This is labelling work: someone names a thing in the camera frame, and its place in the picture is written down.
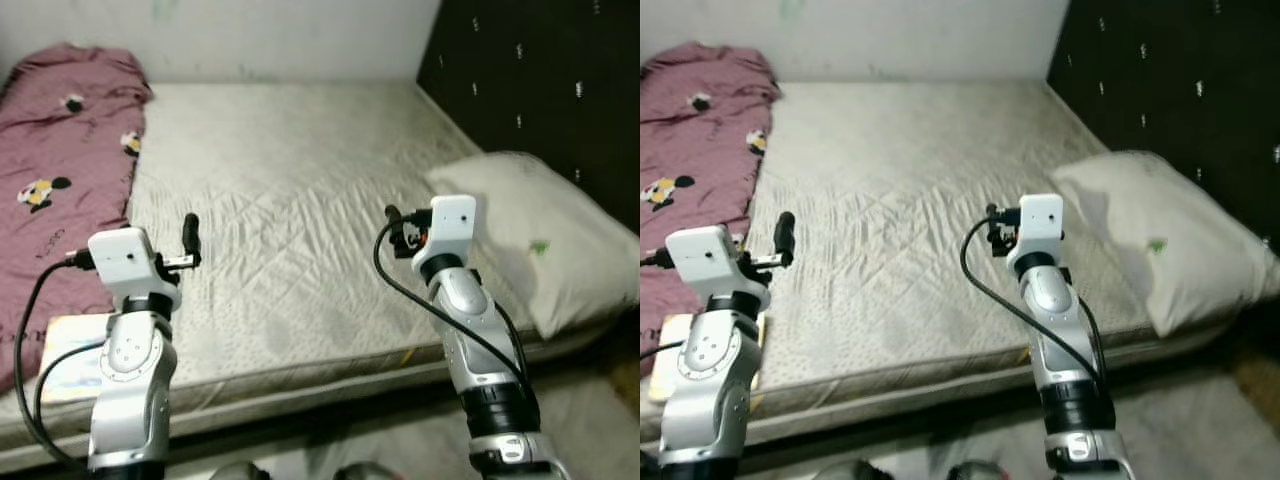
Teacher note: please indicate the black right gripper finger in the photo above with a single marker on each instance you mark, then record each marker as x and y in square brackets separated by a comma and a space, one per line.
[394, 218]
[993, 215]

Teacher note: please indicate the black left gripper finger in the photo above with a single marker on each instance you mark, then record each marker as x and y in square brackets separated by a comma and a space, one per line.
[191, 235]
[785, 235]

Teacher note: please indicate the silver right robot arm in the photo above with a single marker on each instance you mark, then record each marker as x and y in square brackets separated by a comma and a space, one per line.
[1055, 320]
[470, 320]

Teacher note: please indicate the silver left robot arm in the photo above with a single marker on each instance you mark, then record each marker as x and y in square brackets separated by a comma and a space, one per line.
[130, 400]
[705, 400]

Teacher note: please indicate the white quilted mattress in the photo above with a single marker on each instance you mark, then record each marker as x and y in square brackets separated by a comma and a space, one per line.
[900, 200]
[300, 200]

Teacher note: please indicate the white pillow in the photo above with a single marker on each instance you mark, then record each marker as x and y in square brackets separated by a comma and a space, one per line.
[540, 230]
[1160, 230]

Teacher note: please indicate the purple cartoon print blanket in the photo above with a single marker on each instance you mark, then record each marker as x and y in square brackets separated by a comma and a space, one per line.
[700, 130]
[70, 140]

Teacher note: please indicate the brown floor mat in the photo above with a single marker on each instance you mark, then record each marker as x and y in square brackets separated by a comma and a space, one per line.
[1258, 380]
[626, 378]

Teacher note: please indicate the dark tufted headboard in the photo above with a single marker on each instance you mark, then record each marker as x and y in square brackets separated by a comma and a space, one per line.
[1170, 70]
[540, 80]

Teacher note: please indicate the left robot leg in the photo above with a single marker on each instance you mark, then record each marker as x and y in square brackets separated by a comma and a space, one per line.
[240, 472]
[855, 472]

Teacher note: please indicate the robot leg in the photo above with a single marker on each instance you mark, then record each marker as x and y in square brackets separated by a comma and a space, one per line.
[855, 472]
[365, 472]
[975, 472]
[240, 472]

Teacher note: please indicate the right robot leg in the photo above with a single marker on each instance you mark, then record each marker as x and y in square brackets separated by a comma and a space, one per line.
[975, 472]
[365, 472]

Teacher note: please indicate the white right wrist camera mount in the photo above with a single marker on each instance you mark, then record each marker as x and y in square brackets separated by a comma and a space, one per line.
[450, 230]
[1038, 228]

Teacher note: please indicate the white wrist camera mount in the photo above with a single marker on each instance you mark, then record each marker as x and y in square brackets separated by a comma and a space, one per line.
[125, 262]
[705, 260]
[1038, 228]
[450, 230]

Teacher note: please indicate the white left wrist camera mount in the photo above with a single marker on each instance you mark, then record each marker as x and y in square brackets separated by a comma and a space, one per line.
[125, 262]
[705, 260]

